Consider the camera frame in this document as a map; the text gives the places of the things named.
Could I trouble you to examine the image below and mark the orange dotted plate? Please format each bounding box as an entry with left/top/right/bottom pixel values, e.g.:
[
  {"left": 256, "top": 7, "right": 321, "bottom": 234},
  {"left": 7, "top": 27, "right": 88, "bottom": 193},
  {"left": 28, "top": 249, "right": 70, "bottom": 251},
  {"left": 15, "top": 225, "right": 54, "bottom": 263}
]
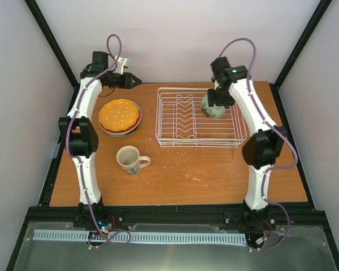
[{"left": 98, "top": 98, "right": 140, "bottom": 133}]

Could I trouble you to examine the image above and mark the left black frame post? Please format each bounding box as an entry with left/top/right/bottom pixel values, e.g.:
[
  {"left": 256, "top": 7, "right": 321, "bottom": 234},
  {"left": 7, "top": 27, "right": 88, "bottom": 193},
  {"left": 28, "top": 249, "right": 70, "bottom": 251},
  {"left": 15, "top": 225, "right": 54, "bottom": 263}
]
[{"left": 24, "top": 0, "right": 79, "bottom": 88}]

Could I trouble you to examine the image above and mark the metal front panel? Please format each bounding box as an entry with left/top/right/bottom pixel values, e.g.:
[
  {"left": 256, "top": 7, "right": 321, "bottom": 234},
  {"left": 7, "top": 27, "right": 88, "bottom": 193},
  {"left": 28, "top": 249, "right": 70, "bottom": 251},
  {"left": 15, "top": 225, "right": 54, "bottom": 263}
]
[{"left": 7, "top": 222, "right": 339, "bottom": 270}]

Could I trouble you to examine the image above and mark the black frame post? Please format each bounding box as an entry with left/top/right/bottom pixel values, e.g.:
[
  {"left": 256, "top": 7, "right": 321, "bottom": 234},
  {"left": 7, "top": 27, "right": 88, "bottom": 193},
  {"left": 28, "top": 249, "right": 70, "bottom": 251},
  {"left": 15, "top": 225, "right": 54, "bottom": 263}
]
[
  {"left": 273, "top": 0, "right": 332, "bottom": 90},
  {"left": 24, "top": 0, "right": 79, "bottom": 88}
]

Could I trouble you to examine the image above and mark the white bottom plate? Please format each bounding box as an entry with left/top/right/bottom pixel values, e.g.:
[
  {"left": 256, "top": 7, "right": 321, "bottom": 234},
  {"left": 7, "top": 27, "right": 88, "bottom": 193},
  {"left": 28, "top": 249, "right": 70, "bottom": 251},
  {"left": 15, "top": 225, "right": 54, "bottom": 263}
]
[{"left": 98, "top": 119, "right": 141, "bottom": 138}]

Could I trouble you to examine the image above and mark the right black frame post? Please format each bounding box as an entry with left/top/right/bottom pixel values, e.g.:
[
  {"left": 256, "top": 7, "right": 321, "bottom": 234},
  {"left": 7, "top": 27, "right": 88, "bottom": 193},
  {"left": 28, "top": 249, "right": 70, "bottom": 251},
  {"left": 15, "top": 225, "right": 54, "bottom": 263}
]
[{"left": 273, "top": 0, "right": 332, "bottom": 90}]

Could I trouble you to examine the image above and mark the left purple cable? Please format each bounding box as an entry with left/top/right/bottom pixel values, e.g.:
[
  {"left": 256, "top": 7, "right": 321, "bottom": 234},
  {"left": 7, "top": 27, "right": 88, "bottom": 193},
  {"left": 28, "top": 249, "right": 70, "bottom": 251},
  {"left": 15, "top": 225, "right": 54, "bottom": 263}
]
[{"left": 66, "top": 34, "right": 132, "bottom": 249}]

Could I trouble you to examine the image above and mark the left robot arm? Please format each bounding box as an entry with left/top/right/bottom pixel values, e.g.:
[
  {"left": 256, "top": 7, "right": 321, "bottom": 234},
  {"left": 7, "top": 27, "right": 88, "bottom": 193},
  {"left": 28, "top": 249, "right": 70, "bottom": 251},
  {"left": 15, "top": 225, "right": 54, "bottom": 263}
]
[{"left": 58, "top": 51, "right": 142, "bottom": 205}]

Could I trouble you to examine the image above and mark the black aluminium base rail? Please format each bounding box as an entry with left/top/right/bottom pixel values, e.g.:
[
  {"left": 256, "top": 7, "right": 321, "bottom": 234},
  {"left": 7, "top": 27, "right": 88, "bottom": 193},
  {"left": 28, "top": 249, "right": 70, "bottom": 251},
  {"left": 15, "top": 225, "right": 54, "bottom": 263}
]
[{"left": 24, "top": 203, "right": 330, "bottom": 233}]

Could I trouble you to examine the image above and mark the white wire dish rack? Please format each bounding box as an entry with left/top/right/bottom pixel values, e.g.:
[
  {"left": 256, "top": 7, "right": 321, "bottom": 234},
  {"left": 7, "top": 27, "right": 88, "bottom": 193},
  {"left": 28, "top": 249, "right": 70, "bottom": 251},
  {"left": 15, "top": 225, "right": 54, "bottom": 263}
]
[{"left": 155, "top": 87, "right": 247, "bottom": 148}]

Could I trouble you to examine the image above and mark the cream dragon mug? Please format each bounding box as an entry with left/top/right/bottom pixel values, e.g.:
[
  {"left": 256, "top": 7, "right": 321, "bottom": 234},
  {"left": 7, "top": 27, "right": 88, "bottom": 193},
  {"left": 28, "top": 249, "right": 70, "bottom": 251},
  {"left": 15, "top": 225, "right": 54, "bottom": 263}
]
[{"left": 116, "top": 146, "right": 151, "bottom": 177}]

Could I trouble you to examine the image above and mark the mint green floral bowl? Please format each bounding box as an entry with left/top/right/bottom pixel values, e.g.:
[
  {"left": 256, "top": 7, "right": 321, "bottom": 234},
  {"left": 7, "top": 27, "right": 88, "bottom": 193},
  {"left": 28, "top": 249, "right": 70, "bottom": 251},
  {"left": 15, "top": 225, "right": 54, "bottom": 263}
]
[{"left": 201, "top": 94, "right": 227, "bottom": 119}]

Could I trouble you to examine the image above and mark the light blue cable duct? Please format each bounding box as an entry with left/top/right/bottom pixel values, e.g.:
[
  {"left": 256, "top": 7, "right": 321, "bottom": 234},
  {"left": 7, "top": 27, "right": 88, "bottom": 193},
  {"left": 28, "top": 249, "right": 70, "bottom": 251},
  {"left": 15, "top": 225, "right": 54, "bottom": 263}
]
[{"left": 32, "top": 229, "right": 246, "bottom": 246}]

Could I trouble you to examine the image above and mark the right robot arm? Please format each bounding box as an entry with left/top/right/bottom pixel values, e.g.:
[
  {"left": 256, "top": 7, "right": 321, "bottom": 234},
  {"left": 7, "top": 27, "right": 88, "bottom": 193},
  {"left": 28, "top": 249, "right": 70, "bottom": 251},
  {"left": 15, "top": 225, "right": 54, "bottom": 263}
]
[{"left": 202, "top": 56, "right": 286, "bottom": 211}]

